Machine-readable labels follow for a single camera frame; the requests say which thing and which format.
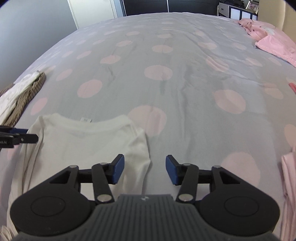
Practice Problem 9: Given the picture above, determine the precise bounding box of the white t-shirt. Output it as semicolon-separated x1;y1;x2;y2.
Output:
0;112;152;241

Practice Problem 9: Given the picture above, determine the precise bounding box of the white door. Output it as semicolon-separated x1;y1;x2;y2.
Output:
67;0;117;29

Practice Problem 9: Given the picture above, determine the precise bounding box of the black sliding wardrobe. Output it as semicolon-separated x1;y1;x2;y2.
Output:
120;0;220;16

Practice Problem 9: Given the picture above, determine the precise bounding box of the coral pink pillow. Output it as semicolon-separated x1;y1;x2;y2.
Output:
288;82;296;93

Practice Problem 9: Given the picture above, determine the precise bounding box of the light pink pillow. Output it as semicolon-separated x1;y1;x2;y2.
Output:
238;19;295;67

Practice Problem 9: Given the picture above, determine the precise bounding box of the white garment under striped one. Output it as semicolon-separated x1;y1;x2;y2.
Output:
1;71;41;125

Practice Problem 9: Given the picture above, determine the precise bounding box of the stack of folded clothes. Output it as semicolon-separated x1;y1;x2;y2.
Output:
280;147;295;240

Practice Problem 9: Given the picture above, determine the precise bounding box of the brown striped garment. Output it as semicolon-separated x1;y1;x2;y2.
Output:
1;72;46;127

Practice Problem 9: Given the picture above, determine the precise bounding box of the picture frame on nightstand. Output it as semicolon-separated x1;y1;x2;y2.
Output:
245;0;259;14

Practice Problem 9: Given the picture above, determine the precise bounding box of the beige padded headboard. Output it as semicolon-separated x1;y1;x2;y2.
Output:
258;0;296;41

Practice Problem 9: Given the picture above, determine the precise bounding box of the white black nightstand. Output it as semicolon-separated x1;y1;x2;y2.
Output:
217;3;258;21

